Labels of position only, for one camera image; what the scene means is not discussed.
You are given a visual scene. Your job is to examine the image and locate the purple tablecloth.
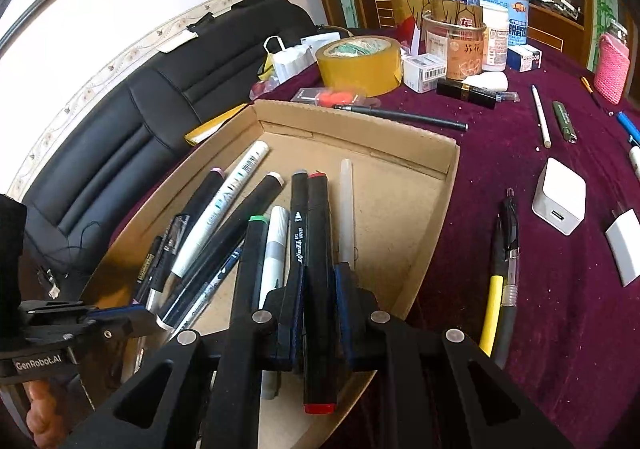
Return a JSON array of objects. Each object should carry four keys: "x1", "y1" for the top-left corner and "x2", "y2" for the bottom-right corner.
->
[{"x1": 250, "y1": 26, "x2": 640, "y2": 449}]

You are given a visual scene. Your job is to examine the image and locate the brown printed carton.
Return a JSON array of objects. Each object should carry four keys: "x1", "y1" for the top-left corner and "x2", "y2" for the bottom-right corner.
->
[{"x1": 390, "y1": 0, "x2": 434, "y2": 57}]

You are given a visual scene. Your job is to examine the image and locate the yellow tape roll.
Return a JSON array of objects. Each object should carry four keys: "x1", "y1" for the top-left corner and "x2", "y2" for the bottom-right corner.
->
[{"x1": 315, "y1": 35, "x2": 404, "y2": 98}]

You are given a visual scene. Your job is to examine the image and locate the black pen clear cap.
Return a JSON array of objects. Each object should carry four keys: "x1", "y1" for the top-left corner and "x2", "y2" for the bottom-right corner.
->
[{"x1": 145, "y1": 213, "x2": 192, "y2": 315}]

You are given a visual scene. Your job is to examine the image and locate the black marker grey caps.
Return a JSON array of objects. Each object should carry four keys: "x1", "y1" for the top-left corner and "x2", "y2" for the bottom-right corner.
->
[{"x1": 289, "y1": 169, "x2": 309, "y2": 287}]

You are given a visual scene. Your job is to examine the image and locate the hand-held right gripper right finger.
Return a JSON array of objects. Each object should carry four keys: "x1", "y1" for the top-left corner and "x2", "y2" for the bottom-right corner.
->
[{"x1": 334, "y1": 262, "x2": 573, "y2": 449}]

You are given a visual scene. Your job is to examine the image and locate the red plastic packet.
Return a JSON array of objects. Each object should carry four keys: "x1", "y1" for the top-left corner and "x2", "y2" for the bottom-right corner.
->
[{"x1": 291, "y1": 86, "x2": 373, "y2": 109}]

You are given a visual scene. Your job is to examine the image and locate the black leather sofa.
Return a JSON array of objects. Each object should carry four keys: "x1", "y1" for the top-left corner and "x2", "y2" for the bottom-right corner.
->
[{"x1": 20, "y1": 64, "x2": 281, "y2": 275}]

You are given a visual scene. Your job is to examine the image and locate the thin black pencil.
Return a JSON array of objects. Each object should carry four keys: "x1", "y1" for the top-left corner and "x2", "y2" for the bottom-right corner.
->
[{"x1": 334, "y1": 103, "x2": 469, "y2": 132}]

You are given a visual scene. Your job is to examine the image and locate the pink knitted bottle cover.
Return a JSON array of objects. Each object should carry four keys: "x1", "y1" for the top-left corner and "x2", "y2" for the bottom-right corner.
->
[{"x1": 593, "y1": 20, "x2": 632, "y2": 105}]

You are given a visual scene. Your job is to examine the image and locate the white plastic cap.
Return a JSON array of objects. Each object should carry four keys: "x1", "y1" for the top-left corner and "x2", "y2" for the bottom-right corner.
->
[{"x1": 462, "y1": 72, "x2": 509, "y2": 92}]

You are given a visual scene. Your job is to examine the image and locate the white barcode box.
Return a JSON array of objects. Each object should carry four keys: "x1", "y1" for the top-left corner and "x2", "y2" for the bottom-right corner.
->
[{"x1": 402, "y1": 53, "x2": 447, "y2": 94}]

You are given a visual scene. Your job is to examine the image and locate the white stylus pen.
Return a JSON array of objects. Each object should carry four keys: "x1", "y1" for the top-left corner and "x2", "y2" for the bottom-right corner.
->
[{"x1": 531, "y1": 85, "x2": 553, "y2": 149}]

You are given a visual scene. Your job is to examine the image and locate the black pen clear grip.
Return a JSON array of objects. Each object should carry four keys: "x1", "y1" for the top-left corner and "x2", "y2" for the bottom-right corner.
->
[{"x1": 492, "y1": 188, "x2": 522, "y2": 371}]

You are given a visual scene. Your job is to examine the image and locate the white pill bottle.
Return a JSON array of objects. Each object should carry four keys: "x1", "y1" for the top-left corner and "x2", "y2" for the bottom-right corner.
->
[{"x1": 481, "y1": 4, "x2": 510, "y2": 71}]

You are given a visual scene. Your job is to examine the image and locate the yellow flat packet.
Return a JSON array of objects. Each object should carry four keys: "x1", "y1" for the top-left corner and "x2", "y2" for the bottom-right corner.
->
[{"x1": 184, "y1": 103, "x2": 249, "y2": 146}]

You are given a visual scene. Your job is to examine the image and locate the black marker white caps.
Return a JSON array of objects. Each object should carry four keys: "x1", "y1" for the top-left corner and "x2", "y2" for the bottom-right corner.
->
[{"x1": 156, "y1": 171, "x2": 286, "y2": 330}]

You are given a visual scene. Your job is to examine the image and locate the dark blue pen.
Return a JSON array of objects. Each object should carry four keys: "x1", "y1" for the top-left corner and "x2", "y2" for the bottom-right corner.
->
[{"x1": 159, "y1": 246, "x2": 246, "y2": 330}]

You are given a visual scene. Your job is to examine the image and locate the black marker green cap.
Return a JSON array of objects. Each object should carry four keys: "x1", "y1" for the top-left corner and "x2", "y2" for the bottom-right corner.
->
[{"x1": 232, "y1": 214, "x2": 272, "y2": 320}]

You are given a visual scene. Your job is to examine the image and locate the shallow cardboard box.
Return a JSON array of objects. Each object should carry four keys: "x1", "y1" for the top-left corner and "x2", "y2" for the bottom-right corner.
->
[{"x1": 75, "y1": 99, "x2": 461, "y2": 449}]

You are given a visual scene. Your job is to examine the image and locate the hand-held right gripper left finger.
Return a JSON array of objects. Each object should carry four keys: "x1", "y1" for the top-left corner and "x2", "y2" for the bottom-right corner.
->
[{"x1": 65, "y1": 264, "x2": 305, "y2": 449}]

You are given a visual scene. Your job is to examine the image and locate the black lipstick tube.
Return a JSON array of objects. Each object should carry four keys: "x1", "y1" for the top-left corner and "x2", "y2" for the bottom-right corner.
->
[{"x1": 436, "y1": 78, "x2": 501, "y2": 109}]

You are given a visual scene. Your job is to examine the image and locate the blue plastic pen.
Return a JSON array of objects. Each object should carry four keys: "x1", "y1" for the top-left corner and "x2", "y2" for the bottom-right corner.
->
[{"x1": 615, "y1": 110, "x2": 640, "y2": 145}]

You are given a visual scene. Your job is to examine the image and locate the black marker red caps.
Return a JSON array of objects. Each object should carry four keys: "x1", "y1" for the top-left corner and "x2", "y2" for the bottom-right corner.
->
[{"x1": 302, "y1": 170, "x2": 340, "y2": 416}]

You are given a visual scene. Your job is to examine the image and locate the glass toothpick jar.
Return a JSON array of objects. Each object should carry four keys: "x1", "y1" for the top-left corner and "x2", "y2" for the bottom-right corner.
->
[{"x1": 422, "y1": 12, "x2": 488, "y2": 81}]

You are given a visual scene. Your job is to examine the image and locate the white marker teal print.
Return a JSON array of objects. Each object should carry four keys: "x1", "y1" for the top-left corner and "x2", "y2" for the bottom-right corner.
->
[{"x1": 169, "y1": 140, "x2": 271, "y2": 279}]

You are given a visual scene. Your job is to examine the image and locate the black pen gold label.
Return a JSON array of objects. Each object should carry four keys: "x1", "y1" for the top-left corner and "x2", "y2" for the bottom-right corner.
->
[{"x1": 132, "y1": 235, "x2": 165, "y2": 304}]

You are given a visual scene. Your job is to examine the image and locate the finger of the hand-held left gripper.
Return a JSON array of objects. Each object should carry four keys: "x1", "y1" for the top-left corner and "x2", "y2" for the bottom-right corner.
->
[{"x1": 82, "y1": 304, "x2": 162, "y2": 341}]

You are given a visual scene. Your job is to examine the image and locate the blue label can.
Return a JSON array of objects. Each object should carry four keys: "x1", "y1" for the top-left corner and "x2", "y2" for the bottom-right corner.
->
[{"x1": 477, "y1": 0, "x2": 531, "y2": 72}]

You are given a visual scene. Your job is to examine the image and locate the small white blue box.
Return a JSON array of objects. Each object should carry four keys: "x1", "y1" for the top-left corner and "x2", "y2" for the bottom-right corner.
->
[{"x1": 506, "y1": 45, "x2": 542, "y2": 73}]

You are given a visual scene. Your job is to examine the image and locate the white charger block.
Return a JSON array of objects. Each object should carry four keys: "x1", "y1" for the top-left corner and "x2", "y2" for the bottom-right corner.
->
[
  {"x1": 531, "y1": 158, "x2": 587, "y2": 236},
  {"x1": 605, "y1": 206, "x2": 640, "y2": 287}
]

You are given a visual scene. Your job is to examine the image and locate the person's left hand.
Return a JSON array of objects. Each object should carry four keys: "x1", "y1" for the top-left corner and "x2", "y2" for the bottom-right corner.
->
[{"x1": 25, "y1": 376, "x2": 68, "y2": 447}]

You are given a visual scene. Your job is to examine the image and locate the yellow and black pen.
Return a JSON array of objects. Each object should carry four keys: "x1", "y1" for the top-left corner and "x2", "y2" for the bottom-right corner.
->
[{"x1": 478, "y1": 218, "x2": 507, "y2": 358}]

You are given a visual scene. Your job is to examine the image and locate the translucent white pen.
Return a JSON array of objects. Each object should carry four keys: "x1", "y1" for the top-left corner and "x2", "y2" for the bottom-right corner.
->
[{"x1": 339, "y1": 158, "x2": 357, "y2": 265}]

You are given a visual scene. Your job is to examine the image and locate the grey and white marker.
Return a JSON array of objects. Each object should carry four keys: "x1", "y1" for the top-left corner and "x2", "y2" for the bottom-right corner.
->
[{"x1": 257, "y1": 206, "x2": 292, "y2": 401}]

